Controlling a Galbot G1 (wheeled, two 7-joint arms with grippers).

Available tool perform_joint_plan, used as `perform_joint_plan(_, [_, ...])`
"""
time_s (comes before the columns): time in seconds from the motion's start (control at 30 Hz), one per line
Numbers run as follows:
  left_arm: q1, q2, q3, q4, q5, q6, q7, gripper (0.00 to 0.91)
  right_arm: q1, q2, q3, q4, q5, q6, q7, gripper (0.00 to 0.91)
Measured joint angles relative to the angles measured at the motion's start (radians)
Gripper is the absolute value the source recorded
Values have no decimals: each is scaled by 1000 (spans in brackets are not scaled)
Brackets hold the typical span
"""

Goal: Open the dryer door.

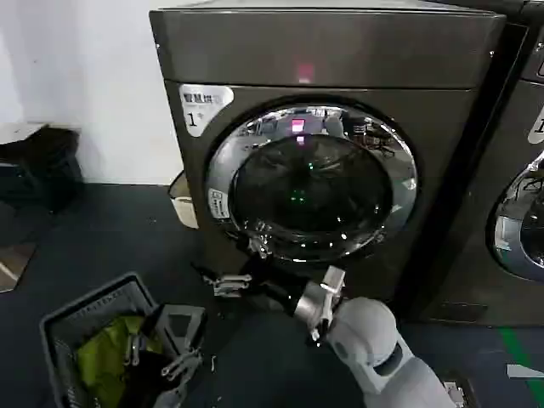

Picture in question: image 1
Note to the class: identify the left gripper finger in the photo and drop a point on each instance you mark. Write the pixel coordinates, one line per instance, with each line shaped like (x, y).
(180, 363)
(135, 348)

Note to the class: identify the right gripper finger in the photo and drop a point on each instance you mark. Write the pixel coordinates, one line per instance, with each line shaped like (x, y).
(260, 246)
(229, 285)

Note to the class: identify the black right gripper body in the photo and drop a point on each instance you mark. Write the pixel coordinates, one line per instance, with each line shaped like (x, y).
(274, 285)

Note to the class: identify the round glass dryer door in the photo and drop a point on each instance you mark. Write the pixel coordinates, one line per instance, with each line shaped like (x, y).
(306, 191)

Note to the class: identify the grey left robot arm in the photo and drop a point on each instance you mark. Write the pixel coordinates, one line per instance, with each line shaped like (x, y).
(172, 399)

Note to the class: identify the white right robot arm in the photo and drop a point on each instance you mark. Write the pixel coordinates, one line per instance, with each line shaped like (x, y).
(365, 331)

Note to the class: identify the yellow-green garment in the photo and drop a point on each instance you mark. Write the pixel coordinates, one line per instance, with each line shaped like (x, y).
(102, 353)

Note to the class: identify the black garment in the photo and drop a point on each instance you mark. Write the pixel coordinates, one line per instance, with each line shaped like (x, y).
(140, 395)

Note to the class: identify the small white door label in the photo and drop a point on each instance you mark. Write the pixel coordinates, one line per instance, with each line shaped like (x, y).
(219, 204)

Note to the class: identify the grey plastic laundry basket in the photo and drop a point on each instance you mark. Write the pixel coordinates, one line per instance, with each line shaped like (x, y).
(85, 302)

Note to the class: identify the white bucket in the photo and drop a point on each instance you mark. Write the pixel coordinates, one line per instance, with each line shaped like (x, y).
(185, 208)

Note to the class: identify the white number sticker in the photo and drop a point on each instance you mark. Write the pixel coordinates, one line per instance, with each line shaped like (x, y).
(204, 106)

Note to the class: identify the black storage crate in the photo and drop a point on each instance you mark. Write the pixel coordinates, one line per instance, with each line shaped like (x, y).
(42, 170)

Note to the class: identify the grey dryer with number sticker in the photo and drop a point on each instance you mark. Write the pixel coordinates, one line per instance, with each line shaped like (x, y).
(340, 51)

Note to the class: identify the green floor tape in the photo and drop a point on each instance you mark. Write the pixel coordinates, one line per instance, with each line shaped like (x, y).
(516, 353)

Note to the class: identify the round glass door chrome rim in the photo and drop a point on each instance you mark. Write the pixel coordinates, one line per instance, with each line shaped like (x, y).
(527, 238)

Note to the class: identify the white sticker partly cut off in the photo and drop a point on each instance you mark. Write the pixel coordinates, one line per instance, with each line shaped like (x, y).
(536, 125)

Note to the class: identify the grey dryer at frame edge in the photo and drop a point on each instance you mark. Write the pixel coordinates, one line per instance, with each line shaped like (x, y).
(506, 127)

